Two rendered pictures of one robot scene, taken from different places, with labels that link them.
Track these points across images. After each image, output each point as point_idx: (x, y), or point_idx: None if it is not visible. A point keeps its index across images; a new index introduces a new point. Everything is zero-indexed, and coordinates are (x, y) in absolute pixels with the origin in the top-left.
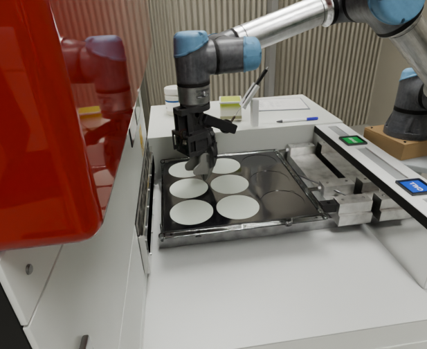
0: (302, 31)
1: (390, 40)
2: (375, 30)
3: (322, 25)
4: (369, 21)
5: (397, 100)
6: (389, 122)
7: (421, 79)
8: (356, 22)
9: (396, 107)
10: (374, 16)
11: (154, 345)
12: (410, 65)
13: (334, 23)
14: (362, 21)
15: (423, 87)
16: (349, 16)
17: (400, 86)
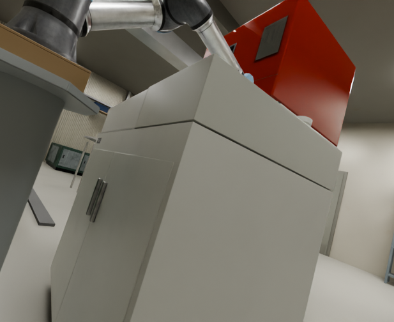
0: (206, 46)
1: (149, 25)
2: (163, 29)
3: (198, 30)
4: (170, 29)
5: (82, 26)
6: (76, 55)
7: (105, 28)
8: (177, 22)
9: (78, 35)
10: (168, 31)
11: None
12: (124, 27)
13: (190, 27)
14: (173, 27)
15: (88, 23)
16: (182, 25)
17: (88, 9)
